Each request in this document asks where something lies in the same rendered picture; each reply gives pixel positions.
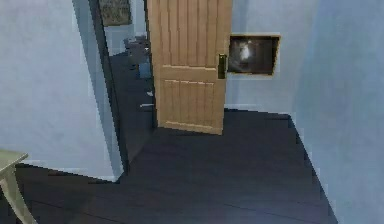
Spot dark framed wall picture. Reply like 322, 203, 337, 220
227, 33, 282, 78

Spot light wooden room door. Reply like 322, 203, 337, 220
145, 0, 234, 136

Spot brown framed wall picture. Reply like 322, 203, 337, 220
97, 0, 133, 28

